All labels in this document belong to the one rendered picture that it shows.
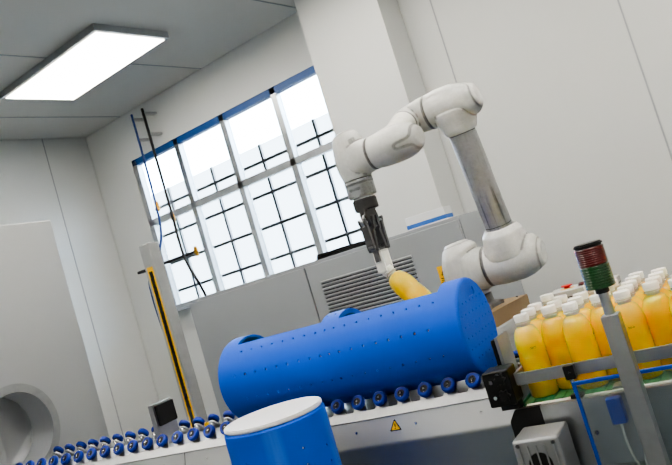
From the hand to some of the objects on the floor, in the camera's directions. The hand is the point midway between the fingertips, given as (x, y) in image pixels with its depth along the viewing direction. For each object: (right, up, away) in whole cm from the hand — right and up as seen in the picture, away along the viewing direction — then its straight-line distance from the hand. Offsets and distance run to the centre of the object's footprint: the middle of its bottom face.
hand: (383, 261), depth 222 cm
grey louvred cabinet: (+22, -152, +226) cm, 273 cm away
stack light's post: (+76, -112, -73) cm, 154 cm away
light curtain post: (-46, -161, +77) cm, 184 cm away
